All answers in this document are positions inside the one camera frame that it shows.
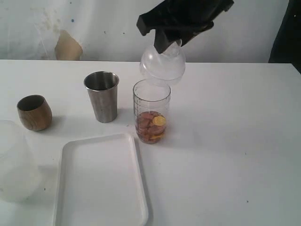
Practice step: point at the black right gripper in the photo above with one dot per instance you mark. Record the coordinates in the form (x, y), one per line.
(179, 21)

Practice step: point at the clear dome shaker lid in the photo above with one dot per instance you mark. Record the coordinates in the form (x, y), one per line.
(166, 68)

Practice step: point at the clear plastic shaker cup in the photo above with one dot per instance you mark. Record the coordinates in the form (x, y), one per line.
(151, 105)

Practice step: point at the stainless steel cup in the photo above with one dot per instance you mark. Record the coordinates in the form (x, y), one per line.
(102, 88)

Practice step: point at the brown wooden cup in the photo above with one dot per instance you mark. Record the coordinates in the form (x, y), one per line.
(34, 112)

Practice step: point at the gold coin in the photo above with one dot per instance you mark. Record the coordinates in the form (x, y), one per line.
(159, 120)

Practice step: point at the brown and yellow coins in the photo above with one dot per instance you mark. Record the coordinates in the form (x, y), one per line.
(146, 130)

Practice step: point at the white backdrop cloth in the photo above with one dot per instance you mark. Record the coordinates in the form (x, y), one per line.
(105, 30)

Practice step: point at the white rectangular tray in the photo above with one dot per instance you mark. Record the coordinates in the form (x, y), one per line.
(100, 183)

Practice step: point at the translucent plastic container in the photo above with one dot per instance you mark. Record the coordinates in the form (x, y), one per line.
(19, 173)

